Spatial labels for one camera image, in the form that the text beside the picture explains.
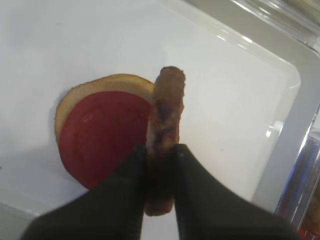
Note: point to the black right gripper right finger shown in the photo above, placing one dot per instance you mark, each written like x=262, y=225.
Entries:
x=207, y=210

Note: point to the red tomato slice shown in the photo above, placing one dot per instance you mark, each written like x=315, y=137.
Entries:
x=100, y=132

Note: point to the white paper liner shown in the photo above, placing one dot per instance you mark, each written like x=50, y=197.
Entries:
x=175, y=45

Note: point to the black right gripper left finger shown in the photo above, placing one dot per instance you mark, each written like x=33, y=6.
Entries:
x=112, y=210

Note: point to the bottom bun half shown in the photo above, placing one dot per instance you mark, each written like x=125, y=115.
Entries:
x=128, y=83

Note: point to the brown meat patty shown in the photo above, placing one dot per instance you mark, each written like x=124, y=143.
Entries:
x=163, y=133

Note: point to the clear meat container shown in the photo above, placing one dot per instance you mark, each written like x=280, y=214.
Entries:
x=300, y=202

